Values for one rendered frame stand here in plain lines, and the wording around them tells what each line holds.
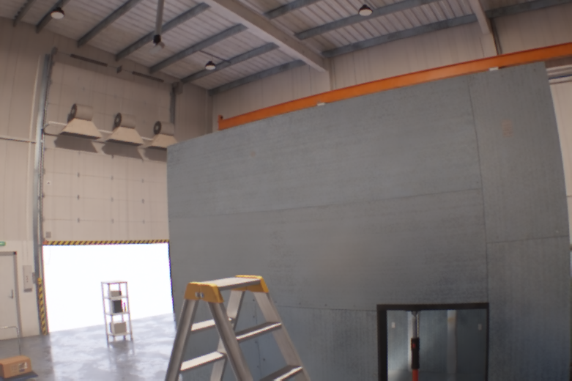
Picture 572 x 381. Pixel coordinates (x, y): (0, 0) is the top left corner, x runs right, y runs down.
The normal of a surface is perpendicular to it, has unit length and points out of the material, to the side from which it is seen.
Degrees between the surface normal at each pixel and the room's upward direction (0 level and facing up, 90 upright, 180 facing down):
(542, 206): 90
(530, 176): 90
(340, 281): 90
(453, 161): 90
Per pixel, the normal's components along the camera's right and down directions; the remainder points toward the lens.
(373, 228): -0.55, -0.07
